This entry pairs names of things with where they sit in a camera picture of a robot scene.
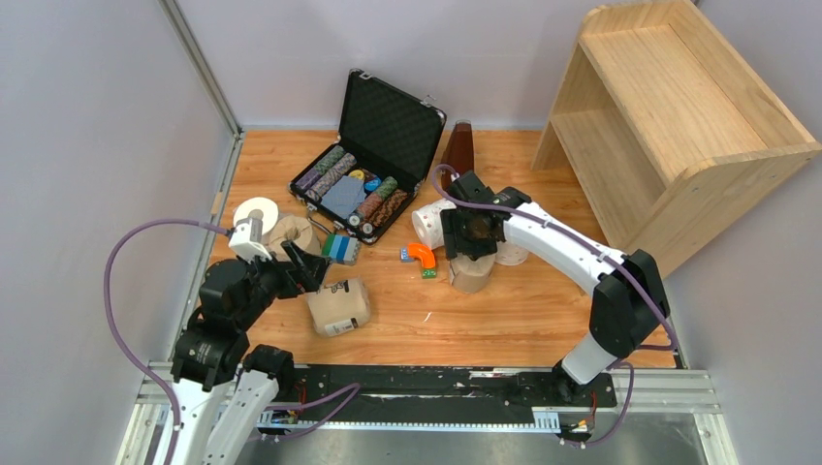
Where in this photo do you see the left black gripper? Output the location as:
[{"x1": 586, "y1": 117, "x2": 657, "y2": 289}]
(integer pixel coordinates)
[{"x1": 236, "y1": 237, "x2": 333, "y2": 327}]

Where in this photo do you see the brown roll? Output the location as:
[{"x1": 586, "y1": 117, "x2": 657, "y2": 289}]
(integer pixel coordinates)
[
  {"x1": 449, "y1": 254, "x2": 495, "y2": 294},
  {"x1": 267, "y1": 215, "x2": 322, "y2": 259},
  {"x1": 305, "y1": 277, "x2": 371, "y2": 337}
]

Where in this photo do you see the brown roll front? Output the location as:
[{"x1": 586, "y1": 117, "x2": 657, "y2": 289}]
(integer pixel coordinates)
[{"x1": 305, "y1": 277, "x2": 371, "y2": 337}]

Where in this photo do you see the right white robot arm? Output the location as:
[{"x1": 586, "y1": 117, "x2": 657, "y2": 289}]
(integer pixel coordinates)
[{"x1": 432, "y1": 164, "x2": 679, "y2": 405}]

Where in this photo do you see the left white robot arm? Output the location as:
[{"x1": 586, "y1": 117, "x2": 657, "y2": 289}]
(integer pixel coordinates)
[{"x1": 153, "y1": 240, "x2": 332, "y2": 464}]

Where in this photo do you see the wooden shelf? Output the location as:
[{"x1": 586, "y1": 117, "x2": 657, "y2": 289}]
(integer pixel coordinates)
[{"x1": 532, "y1": 1, "x2": 821, "y2": 276}]

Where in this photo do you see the green blue block toy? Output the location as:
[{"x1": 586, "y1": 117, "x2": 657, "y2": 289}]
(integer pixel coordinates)
[{"x1": 321, "y1": 233, "x2": 362, "y2": 265}]

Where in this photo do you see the patterned paper roll lying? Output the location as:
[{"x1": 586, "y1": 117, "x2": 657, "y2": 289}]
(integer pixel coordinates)
[{"x1": 411, "y1": 199, "x2": 457, "y2": 250}]

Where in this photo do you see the patterned paper roll standing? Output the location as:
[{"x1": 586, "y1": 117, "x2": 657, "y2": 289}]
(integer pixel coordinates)
[{"x1": 495, "y1": 241, "x2": 529, "y2": 266}]

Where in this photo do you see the orange curved toy piece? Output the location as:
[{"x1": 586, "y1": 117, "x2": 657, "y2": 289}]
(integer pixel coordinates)
[{"x1": 400, "y1": 243, "x2": 437, "y2": 279}]

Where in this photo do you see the white toilet paper roll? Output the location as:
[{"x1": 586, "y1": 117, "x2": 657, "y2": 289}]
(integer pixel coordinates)
[{"x1": 233, "y1": 197, "x2": 280, "y2": 234}]

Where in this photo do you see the brown metronome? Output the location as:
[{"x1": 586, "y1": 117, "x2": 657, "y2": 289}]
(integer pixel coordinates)
[{"x1": 441, "y1": 120, "x2": 475, "y2": 175}]

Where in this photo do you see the black poker chip case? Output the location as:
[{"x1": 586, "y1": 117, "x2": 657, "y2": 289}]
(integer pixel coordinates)
[{"x1": 287, "y1": 68, "x2": 447, "y2": 245}]

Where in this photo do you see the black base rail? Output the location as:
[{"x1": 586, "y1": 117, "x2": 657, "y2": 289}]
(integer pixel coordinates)
[{"x1": 274, "y1": 364, "x2": 617, "y2": 426}]

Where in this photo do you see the aluminium frame post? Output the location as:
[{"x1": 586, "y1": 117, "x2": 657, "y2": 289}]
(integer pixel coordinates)
[{"x1": 159, "y1": 0, "x2": 242, "y2": 140}]

